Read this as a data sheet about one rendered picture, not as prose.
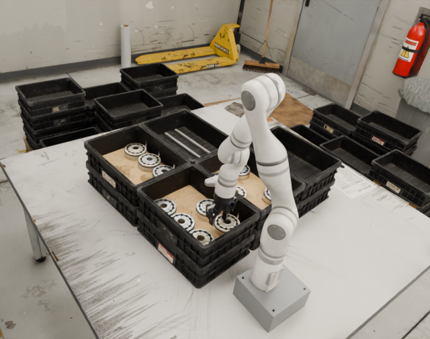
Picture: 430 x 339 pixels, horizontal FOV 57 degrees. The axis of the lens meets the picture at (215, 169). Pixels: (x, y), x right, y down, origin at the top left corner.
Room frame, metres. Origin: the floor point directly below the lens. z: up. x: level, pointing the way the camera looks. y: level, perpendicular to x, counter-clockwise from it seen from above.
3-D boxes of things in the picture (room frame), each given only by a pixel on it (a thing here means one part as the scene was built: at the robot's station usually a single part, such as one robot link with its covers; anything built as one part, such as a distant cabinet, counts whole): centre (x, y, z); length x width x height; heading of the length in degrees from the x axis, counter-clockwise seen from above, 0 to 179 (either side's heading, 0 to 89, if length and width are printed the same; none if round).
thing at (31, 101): (2.52, 1.24, 0.37); 0.40 x 0.30 x 0.45; 133
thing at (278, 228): (0.93, -0.23, 1.04); 0.09 x 0.09 x 0.17; 68
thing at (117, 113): (2.50, 0.67, 0.37); 0.40 x 0.30 x 0.45; 133
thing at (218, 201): (1.12, -0.05, 0.98); 0.08 x 0.08 x 0.09
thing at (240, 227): (1.16, 0.05, 0.92); 0.40 x 0.30 x 0.02; 49
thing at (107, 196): (1.42, 0.35, 0.76); 0.40 x 0.30 x 0.12; 49
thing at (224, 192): (1.14, -0.04, 1.05); 0.11 x 0.09 x 0.06; 42
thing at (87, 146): (1.42, 0.35, 0.92); 0.40 x 0.30 x 0.02; 49
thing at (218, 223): (1.14, -0.08, 0.86); 0.10 x 0.10 x 0.01
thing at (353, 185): (1.80, -0.69, 0.70); 0.33 x 0.23 x 0.01; 43
